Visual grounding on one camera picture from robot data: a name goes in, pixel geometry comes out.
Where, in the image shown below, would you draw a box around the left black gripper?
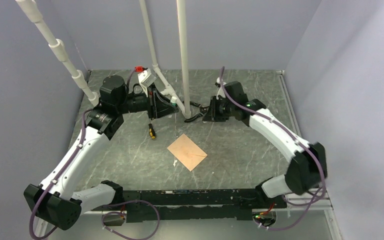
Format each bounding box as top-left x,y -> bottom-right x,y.
116,82 -> 179,121

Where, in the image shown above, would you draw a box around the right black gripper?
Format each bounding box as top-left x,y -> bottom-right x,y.
203,96 -> 235,122

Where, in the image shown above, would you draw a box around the green white glue stick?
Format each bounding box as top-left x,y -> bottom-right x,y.
170,96 -> 178,107

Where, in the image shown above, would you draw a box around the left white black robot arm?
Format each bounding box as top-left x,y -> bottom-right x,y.
23,75 -> 179,230

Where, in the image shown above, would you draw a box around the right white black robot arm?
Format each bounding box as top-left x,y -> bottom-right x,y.
203,78 -> 328,208

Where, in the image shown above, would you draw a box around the black grey pliers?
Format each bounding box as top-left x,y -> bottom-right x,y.
184,101 -> 209,123

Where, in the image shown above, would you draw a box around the yellow black screwdriver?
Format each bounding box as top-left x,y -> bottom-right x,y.
148,122 -> 157,140

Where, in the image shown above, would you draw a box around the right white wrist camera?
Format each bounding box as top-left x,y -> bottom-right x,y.
215,77 -> 225,100

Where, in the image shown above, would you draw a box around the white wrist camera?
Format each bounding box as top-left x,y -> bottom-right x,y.
215,77 -> 225,100
135,66 -> 157,90

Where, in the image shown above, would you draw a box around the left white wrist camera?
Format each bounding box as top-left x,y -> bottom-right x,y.
135,66 -> 157,90

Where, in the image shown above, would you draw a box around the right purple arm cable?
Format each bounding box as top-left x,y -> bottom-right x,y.
219,66 -> 328,232

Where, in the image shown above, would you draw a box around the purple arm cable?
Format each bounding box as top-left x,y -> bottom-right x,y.
219,66 -> 328,232
28,67 -> 161,240

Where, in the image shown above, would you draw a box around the white PVC pipe frame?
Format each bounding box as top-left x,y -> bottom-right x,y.
15,0 -> 193,119

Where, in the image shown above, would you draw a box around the aluminium table frame rail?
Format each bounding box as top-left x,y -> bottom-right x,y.
71,69 -> 332,235

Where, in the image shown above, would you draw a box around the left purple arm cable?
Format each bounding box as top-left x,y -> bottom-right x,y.
28,67 -> 161,240

